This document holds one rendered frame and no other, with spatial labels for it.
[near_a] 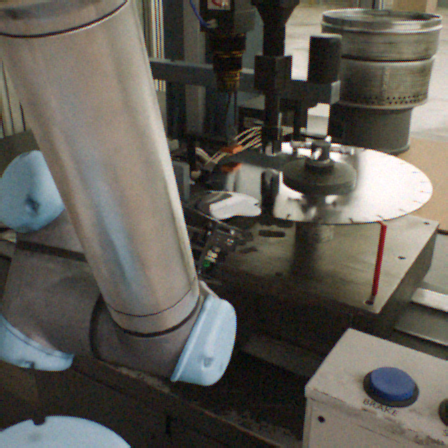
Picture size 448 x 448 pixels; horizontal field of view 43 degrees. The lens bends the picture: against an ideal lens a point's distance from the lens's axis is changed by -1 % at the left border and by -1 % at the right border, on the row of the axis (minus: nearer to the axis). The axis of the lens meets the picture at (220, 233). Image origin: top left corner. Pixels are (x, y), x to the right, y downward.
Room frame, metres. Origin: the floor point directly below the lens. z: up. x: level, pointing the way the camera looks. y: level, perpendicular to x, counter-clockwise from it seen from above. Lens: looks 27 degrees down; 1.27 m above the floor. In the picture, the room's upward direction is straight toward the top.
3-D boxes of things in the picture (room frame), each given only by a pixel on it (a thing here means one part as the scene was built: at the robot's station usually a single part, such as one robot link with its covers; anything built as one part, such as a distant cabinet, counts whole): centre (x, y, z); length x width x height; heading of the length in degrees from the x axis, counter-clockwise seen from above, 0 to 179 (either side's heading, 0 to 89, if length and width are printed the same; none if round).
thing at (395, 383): (0.41, -0.16, 0.90); 0.04 x 0.04 x 0.02
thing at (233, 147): (0.92, 0.01, 0.95); 0.10 x 0.03 x 0.07; 57
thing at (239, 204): (0.67, -0.03, 0.96); 0.09 x 0.06 x 0.03; 134
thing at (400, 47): (1.56, -0.41, 0.93); 0.31 x 0.31 x 0.36
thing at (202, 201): (0.65, 0.02, 0.97); 0.09 x 0.02 x 0.05; 134
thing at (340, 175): (0.81, -0.15, 0.96); 0.11 x 0.11 x 0.03
